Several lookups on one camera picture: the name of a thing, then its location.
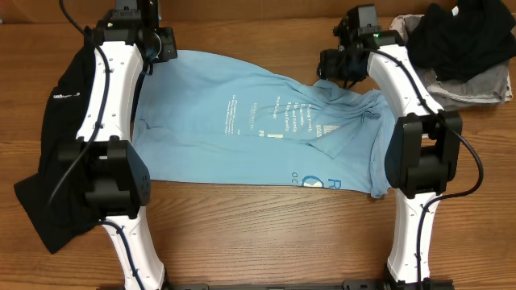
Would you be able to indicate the black garment on pile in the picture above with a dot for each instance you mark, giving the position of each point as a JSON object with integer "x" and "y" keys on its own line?
{"x": 463, "y": 45}

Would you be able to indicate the light blue t-shirt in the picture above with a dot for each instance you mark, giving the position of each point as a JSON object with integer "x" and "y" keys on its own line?
{"x": 206, "y": 118}

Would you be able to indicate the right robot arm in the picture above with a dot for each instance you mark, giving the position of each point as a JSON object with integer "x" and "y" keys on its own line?
{"x": 422, "y": 154}

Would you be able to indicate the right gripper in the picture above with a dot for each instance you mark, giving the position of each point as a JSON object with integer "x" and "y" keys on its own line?
{"x": 327, "y": 68}

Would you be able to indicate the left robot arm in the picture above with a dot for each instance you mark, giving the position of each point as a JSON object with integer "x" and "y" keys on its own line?
{"x": 103, "y": 170}

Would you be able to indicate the grey folded garment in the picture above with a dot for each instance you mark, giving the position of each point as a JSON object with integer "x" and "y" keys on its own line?
{"x": 489, "y": 88}

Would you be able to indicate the black t-shirt on left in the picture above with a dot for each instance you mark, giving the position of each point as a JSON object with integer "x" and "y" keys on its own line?
{"x": 54, "y": 210}

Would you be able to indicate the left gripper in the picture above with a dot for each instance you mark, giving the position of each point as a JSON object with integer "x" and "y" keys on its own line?
{"x": 171, "y": 51}

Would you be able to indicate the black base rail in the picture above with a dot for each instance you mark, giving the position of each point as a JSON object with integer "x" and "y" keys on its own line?
{"x": 278, "y": 286}

